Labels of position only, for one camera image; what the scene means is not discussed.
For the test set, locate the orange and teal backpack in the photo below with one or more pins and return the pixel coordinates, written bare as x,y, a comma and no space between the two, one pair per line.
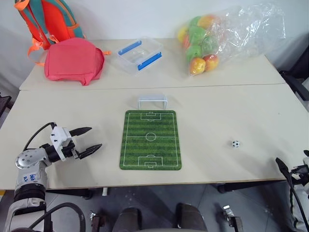
55,19

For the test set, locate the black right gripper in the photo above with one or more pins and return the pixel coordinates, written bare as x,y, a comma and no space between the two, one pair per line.
299,175

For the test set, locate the orange toy fruit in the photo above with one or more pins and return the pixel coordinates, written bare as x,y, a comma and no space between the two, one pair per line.
187,42

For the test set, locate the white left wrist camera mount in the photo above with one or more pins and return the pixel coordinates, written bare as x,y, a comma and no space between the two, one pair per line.
59,136

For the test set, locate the rusty metal bracket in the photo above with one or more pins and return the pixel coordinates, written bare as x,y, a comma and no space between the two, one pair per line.
97,221
233,218

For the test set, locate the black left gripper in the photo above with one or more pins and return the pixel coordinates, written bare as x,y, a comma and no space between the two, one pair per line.
70,150

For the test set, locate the tiny soccer ball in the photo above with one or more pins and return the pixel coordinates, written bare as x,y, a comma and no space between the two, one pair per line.
236,144

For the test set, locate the green toy apple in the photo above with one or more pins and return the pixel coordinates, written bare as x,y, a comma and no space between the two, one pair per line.
196,33
209,44
194,21
193,52

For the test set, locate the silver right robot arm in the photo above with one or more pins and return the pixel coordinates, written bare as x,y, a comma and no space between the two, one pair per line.
301,217

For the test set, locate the clear box with blue latches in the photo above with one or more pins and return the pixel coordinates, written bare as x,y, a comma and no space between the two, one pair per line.
149,60

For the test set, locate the yellow red toy apple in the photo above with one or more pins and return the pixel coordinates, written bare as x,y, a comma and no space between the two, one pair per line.
198,66
212,62
206,21

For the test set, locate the small white toy goal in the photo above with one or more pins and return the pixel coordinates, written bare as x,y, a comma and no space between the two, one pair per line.
152,97

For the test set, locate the dark object at table side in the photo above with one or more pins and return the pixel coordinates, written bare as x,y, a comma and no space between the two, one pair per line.
3,104

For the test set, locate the clear plastic bag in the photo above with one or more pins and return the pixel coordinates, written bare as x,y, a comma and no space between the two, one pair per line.
253,31

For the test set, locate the pink fabric bag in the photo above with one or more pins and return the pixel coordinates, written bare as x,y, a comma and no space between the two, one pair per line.
72,60

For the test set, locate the black table base bar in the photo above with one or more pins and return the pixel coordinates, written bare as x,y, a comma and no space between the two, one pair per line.
72,192
241,186

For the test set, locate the yellow toy fruit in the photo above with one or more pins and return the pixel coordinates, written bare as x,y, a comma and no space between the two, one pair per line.
182,33

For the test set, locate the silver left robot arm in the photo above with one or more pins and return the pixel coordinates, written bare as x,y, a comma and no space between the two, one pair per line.
29,159

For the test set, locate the dark grey rounded cover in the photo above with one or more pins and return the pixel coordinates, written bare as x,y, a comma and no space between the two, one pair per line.
190,217
130,220

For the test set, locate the green soccer field mat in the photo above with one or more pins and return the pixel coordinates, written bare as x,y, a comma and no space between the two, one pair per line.
149,149

